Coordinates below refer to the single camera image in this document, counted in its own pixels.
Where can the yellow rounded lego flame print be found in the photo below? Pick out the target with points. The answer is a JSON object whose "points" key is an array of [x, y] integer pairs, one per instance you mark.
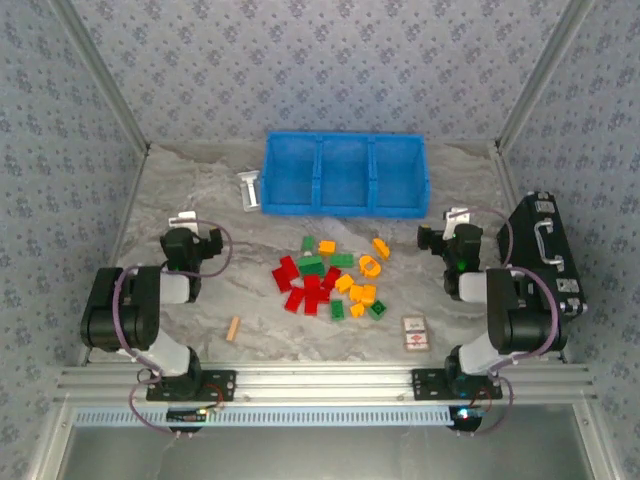
{"points": [[381, 248]]}

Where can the yellow arch lego brick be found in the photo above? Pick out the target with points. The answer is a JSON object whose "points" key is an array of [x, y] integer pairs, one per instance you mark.
{"points": [[363, 270]]}

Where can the red lego brick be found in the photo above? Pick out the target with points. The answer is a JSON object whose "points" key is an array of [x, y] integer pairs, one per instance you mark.
{"points": [[281, 281], [311, 281], [310, 307], [321, 295], [289, 264], [295, 300], [331, 277]]}

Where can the long green lego brick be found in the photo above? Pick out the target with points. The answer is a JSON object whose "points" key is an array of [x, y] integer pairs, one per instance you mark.
{"points": [[341, 260]]}

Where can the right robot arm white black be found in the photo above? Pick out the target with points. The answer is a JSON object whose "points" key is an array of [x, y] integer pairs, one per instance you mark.
{"points": [[520, 325]]}

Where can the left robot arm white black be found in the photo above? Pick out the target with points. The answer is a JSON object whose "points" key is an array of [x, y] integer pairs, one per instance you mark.
{"points": [[120, 320]]}

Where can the white folding phone stand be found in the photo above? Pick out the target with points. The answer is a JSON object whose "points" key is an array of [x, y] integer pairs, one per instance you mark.
{"points": [[248, 192]]}

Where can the small wooden block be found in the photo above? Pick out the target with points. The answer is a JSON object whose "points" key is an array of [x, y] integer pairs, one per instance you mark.
{"points": [[233, 329]]}

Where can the small red white card box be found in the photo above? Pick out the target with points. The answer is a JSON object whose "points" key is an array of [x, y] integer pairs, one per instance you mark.
{"points": [[416, 334]]}

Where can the blue three-compartment plastic bin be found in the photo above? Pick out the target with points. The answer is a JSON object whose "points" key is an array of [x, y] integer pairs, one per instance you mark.
{"points": [[295, 170]]}

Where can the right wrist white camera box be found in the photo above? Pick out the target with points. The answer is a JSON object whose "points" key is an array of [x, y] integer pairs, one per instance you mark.
{"points": [[457, 216]]}

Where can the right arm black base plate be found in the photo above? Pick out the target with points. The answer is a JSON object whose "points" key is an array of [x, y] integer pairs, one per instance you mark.
{"points": [[425, 385]]}

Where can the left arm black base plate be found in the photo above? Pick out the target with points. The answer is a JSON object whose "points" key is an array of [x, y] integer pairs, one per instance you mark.
{"points": [[222, 385]]}

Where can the aluminium frame post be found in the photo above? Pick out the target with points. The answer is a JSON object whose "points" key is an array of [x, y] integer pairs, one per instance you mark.
{"points": [[105, 75], [540, 75]]}

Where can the long aluminium mounting rail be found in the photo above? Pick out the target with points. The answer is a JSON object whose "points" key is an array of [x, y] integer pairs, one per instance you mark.
{"points": [[320, 382]]}

